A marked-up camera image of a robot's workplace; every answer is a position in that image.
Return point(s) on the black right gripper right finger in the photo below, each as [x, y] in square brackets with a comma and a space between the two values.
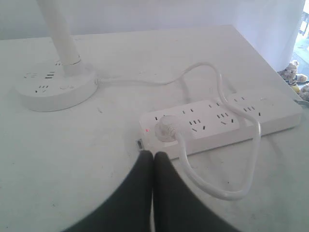
[176, 207]

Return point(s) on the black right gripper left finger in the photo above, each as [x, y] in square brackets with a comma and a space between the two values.
[128, 209]

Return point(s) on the white desk lamp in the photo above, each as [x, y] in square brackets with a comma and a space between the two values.
[53, 87]

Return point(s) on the white round power plug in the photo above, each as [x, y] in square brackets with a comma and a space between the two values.
[165, 129]

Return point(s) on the white power strip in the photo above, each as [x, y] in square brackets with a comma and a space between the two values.
[210, 125]

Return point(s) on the beige teddy bear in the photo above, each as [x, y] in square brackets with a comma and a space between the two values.
[298, 82]

